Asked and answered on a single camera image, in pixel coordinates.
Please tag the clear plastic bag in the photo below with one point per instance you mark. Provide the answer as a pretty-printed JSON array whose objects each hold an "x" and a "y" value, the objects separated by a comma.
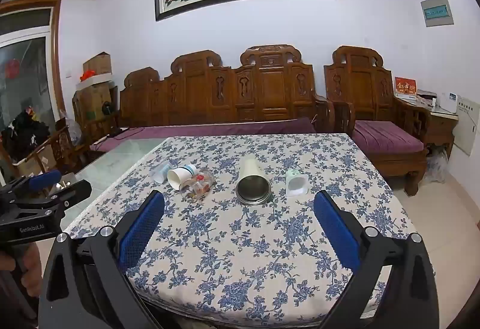
[{"x": 437, "y": 165}]

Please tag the cream steel-lined tumbler cup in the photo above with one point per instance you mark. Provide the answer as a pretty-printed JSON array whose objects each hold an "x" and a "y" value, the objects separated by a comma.
[{"x": 252, "y": 184}]

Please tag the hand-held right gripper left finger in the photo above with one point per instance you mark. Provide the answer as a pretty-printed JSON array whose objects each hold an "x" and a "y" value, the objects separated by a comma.
[{"x": 144, "y": 229}]

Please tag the wooden chair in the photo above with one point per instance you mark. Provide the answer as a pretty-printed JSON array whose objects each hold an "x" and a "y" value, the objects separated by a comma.
[{"x": 56, "y": 149}]

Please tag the white paper cup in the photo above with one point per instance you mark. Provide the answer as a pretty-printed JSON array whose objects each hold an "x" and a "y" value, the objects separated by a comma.
[{"x": 180, "y": 177}]

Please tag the clear plastic cup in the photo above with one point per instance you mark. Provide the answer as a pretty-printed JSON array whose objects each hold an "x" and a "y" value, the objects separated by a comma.
[{"x": 161, "y": 172}]

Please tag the grey wall electrical panel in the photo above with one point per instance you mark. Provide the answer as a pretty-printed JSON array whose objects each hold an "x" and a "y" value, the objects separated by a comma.
[{"x": 437, "y": 10}]

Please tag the large cardboard box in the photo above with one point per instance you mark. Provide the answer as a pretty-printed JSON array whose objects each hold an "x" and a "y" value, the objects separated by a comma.
[{"x": 92, "y": 100}]

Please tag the wooden door frame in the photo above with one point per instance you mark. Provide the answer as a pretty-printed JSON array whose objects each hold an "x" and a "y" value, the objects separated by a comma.
[{"x": 56, "y": 59}]

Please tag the square purple seat cushion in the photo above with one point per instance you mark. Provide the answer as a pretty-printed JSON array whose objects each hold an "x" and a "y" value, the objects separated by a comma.
[{"x": 386, "y": 137}]

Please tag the long purple seat cushion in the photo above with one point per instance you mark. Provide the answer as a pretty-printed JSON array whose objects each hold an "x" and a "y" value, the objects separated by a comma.
[{"x": 210, "y": 132}]

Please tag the orange plastic bag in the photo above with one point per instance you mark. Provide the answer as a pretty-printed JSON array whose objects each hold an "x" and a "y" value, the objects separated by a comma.
[{"x": 88, "y": 75}]

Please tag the blue floral tablecloth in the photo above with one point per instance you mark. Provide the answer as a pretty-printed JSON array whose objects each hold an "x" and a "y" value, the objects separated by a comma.
[{"x": 240, "y": 254}]

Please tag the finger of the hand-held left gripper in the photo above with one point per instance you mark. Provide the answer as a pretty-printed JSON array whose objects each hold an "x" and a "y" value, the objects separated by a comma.
[
  {"x": 45, "y": 179},
  {"x": 73, "y": 191}
]

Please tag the carved wooden armchair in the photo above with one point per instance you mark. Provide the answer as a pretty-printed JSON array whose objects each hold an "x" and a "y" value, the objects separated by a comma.
[{"x": 369, "y": 89}]

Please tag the pile of dark clothes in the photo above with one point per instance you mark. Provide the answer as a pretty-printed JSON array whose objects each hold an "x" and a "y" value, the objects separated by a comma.
[{"x": 24, "y": 134}]

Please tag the small cardboard box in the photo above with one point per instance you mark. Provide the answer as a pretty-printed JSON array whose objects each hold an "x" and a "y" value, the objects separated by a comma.
[{"x": 97, "y": 65}]

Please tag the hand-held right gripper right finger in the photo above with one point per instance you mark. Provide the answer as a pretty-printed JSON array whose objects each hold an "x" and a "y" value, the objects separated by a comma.
[{"x": 335, "y": 233}]

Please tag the carved wooden sofa bench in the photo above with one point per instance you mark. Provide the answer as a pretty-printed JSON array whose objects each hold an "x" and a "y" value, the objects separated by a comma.
[{"x": 232, "y": 92}]

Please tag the pale green white cup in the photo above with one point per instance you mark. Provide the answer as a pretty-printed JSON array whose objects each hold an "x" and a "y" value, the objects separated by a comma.
[{"x": 297, "y": 183}]

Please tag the red gift box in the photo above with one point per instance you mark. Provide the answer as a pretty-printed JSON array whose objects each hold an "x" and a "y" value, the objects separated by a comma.
[{"x": 405, "y": 87}]

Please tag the white box device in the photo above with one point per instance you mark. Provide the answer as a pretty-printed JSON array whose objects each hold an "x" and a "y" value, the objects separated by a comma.
[{"x": 448, "y": 103}]

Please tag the wooden side table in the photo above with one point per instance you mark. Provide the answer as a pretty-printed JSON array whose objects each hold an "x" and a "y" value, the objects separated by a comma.
[{"x": 442, "y": 126}]

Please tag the person's left hand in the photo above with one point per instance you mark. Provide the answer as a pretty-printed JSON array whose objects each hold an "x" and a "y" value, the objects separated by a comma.
[{"x": 30, "y": 276}]

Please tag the glass cup with red print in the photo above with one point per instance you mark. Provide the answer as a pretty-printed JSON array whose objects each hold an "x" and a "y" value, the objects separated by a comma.
[{"x": 198, "y": 185}]

